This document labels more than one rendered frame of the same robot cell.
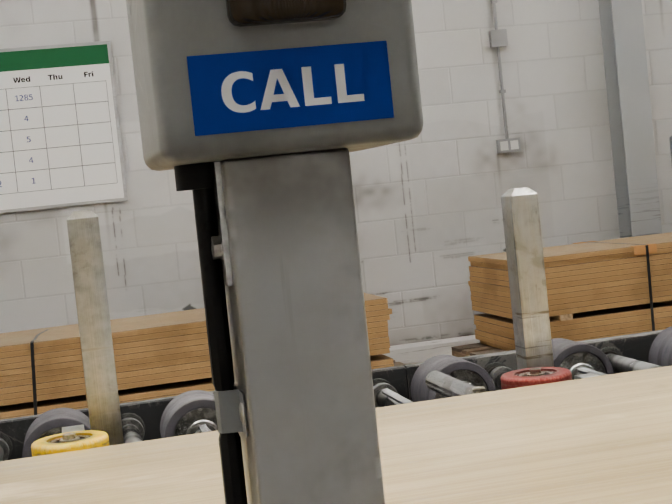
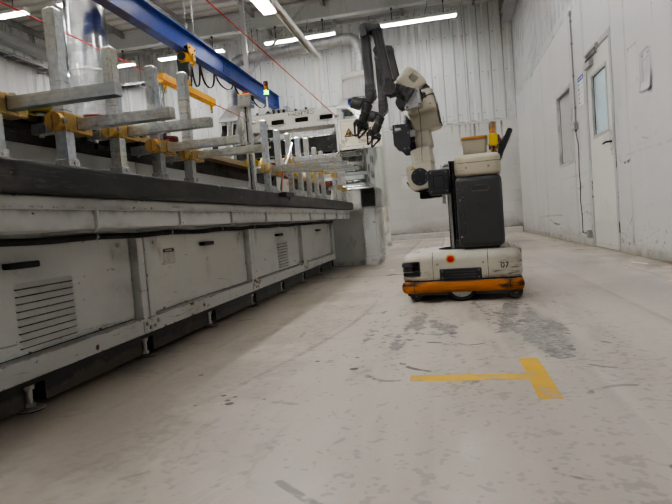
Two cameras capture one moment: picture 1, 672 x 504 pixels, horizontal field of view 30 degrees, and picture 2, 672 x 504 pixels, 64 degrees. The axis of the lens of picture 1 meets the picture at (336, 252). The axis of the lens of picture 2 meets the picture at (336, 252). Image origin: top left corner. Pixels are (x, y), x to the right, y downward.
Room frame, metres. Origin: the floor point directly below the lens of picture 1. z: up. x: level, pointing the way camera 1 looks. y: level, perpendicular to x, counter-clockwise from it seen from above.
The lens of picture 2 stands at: (-1.23, 2.57, 0.49)
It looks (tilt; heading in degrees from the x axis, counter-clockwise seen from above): 3 degrees down; 294
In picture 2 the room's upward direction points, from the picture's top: 5 degrees counter-clockwise
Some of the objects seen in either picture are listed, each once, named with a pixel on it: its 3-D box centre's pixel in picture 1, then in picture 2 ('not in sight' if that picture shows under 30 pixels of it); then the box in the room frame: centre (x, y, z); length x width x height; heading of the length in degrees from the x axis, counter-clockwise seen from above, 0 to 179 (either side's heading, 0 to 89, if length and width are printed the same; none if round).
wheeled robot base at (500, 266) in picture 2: not in sight; (463, 267); (-0.60, -0.76, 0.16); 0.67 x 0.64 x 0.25; 8
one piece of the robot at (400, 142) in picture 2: not in sight; (406, 135); (-0.32, -0.72, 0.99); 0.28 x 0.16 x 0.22; 98
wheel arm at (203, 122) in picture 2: not in sight; (149, 130); (0.02, 1.17, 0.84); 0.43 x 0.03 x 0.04; 12
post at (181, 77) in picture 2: not in sight; (186, 131); (0.20, 0.74, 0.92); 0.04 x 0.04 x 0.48; 12
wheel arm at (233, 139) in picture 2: not in sight; (185, 146); (0.07, 0.92, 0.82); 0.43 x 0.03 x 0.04; 12
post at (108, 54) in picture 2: not in sight; (115, 122); (0.10, 1.23, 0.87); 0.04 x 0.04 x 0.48; 12
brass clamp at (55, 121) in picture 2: not in sight; (68, 124); (0.05, 1.45, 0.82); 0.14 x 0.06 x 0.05; 102
